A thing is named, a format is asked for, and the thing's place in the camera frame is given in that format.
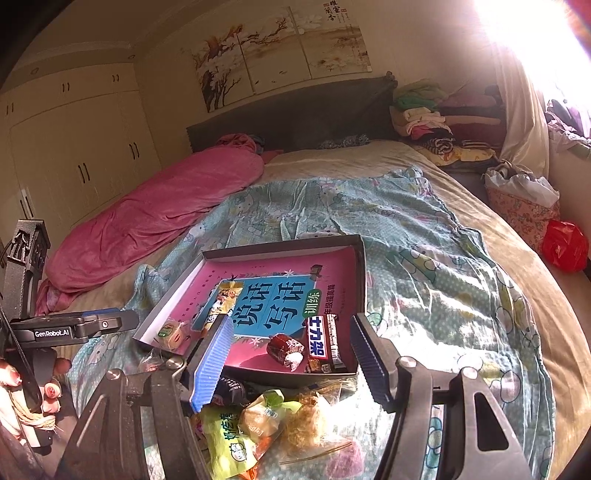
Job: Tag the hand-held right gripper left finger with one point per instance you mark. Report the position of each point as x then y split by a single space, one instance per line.
212 369

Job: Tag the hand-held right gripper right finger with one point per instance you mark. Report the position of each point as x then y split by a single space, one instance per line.
369 364

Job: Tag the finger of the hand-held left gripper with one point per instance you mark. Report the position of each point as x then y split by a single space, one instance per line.
111 322

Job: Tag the round cracker packet green label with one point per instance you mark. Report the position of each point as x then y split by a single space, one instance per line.
173 337

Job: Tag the dark chocolate bar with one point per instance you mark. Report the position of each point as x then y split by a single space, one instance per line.
318 344

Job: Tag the small cake clear packet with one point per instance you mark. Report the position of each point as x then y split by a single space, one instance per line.
258 420

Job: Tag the long yellow snack packet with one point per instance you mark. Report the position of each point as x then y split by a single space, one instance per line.
224 300

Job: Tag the brown candy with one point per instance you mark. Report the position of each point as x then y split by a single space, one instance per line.
281 348

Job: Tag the clear floss cake packet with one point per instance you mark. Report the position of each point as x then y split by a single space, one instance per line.
307 420

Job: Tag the dark cardboard box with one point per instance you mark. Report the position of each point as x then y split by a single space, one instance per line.
277 243

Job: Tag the person's left hand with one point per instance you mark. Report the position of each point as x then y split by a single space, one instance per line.
62 365

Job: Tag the pink book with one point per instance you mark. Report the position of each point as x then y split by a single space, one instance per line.
258 273

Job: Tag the teal cat print blanket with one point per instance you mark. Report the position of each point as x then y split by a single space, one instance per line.
415 258

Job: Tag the pink blanket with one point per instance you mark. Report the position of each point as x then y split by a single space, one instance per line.
152 207

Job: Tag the cream wardrobe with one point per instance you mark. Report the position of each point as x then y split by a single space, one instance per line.
69 138

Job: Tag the pink floral bag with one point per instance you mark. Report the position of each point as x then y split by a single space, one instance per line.
517 212

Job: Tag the dark patterned cloth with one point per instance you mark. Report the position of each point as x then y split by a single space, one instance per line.
344 141

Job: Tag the red plastic bag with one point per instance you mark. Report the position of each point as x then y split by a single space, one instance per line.
565 247

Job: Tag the striped yellow pillow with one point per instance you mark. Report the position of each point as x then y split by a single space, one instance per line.
461 154

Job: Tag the pile of folded clothes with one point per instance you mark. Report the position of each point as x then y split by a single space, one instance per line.
425 120

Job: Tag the dark grey headboard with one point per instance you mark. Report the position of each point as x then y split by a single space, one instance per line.
300 115

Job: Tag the cream curtain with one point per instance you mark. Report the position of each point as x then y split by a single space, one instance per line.
521 115

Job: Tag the purple clothes heap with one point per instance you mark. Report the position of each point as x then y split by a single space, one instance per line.
568 120

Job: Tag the tree wall painting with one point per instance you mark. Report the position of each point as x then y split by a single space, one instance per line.
277 50

